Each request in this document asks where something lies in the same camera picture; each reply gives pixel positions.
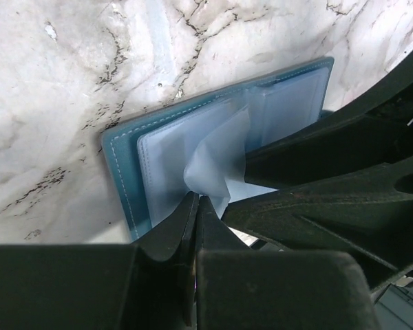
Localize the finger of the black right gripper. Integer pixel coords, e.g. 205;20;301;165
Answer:
245;50;413;187
223;156;413;291

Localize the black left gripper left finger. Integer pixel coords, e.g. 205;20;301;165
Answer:
0;192;200;329

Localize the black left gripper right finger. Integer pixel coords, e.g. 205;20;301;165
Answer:
195;197;380;329

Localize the blue card holder wallet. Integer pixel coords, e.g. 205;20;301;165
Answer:
101;57;334;240

